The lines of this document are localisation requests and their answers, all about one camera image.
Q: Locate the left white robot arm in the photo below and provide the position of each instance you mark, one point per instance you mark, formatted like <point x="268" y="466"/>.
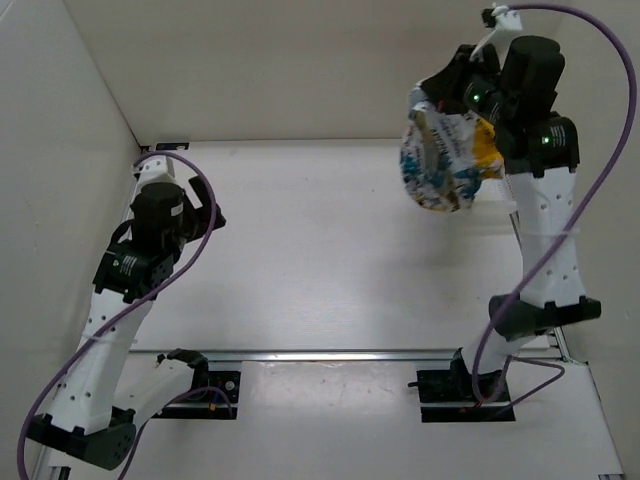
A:
<point x="82" y="412"/>

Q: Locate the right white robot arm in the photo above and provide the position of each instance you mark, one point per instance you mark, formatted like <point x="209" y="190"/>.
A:
<point x="541" y="155"/>

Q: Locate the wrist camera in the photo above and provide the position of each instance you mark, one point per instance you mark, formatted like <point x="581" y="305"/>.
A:
<point x="504" y="24"/>
<point x="157" y="169"/>

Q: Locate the black corner label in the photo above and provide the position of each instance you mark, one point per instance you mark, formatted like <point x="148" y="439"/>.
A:
<point x="172" y="146"/>

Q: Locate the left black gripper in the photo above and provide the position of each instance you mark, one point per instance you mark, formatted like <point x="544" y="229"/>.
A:
<point x="201" y="224"/>

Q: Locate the white plastic basket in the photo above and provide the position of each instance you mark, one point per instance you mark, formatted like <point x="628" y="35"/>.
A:
<point x="495" y="195"/>

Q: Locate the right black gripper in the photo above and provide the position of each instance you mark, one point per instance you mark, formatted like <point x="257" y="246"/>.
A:
<point x="444" y="88"/>

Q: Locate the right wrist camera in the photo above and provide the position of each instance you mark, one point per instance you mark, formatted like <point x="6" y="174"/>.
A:
<point x="504" y="24"/>

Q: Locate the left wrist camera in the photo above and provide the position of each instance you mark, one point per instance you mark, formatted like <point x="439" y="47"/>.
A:
<point x="157" y="169"/>

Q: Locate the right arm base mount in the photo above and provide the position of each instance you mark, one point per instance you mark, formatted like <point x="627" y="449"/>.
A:
<point x="446" y="396"/>

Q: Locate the patterned white shorts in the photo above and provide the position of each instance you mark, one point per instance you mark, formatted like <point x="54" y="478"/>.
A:
<point x="445" y="158"/>

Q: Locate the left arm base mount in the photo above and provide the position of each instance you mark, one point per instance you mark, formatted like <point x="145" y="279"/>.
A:
<point x="217" y="390"/>

